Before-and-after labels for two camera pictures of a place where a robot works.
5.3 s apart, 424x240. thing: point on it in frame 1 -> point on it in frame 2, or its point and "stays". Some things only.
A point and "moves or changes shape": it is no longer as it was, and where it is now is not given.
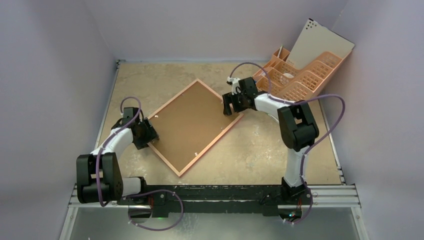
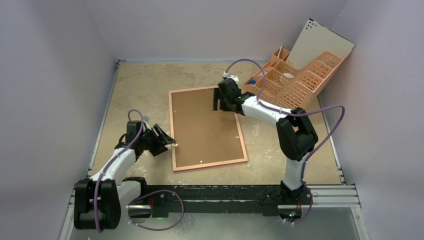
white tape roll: [288, 75] stays
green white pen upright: [279, 51] stays
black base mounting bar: [266, 199] stays
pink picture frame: [155, 113] -> [244, 148]
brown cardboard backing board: [189, 124] moves or changes shape
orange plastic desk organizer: [279, 76] stays
